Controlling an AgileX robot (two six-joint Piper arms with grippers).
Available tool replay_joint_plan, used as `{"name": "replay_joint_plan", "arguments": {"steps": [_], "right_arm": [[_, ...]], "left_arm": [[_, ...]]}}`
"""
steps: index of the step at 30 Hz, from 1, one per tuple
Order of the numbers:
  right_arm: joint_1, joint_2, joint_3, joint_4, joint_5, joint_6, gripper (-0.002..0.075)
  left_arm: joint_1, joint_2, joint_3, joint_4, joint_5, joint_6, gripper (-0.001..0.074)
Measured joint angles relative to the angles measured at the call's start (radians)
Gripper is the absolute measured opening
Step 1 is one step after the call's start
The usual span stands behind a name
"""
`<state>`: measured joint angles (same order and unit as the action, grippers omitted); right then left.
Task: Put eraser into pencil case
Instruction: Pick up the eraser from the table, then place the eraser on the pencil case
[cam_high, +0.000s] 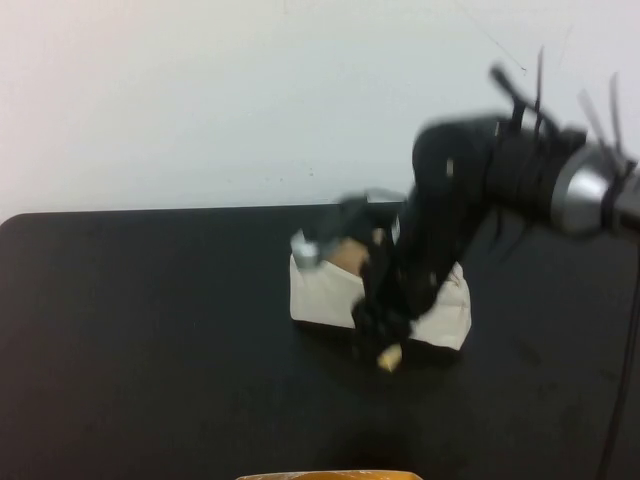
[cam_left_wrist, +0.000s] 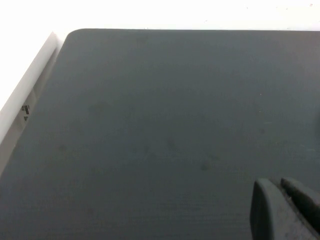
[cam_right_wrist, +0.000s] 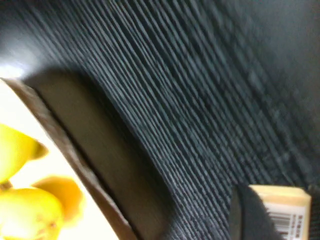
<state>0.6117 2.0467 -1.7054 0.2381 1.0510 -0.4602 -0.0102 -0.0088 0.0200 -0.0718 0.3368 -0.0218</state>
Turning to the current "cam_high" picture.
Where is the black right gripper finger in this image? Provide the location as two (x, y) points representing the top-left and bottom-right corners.
(382, 317), (417, 349)
(350, 299), (384, 365)

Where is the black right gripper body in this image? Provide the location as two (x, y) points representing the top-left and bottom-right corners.
(357, 209), (464, 329)

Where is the yellow eraser with barcode label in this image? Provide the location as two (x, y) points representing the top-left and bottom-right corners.
(375, 344), (403, 374)

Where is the cream canvas zip pencil case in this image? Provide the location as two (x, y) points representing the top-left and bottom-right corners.
(289, 238), (473, 352)

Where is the yellow cardboard box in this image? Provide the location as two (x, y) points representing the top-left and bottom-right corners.
(233, 468), (425, 480)

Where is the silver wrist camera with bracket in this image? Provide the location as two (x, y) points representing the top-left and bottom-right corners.
(290, 186), (401, 272)

